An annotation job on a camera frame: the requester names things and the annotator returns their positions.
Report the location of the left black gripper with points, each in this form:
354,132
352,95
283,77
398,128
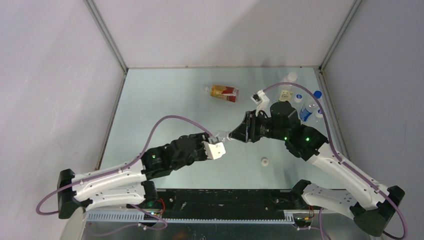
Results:
200,137

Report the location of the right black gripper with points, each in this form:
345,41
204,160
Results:
245,131

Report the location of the orange red label bottle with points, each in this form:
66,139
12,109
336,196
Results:
226,93

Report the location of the blue white bottle cap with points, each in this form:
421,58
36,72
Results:
298,98

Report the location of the clear crushed plastic bottle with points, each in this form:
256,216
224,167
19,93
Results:
297,106

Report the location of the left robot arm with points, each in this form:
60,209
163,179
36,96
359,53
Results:
132,183

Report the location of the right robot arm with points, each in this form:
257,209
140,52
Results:
370,204

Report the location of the clear bottle yellow label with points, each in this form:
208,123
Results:
286,90

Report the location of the blue label water bottle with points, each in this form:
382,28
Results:
307,109

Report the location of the clear bottle white cap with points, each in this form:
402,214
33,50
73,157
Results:
319,117

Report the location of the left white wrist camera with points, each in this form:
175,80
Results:
214,151

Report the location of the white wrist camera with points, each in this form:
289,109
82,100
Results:
261,100
214,151

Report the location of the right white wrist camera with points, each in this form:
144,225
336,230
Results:
261,100

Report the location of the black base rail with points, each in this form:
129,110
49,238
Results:
226,204

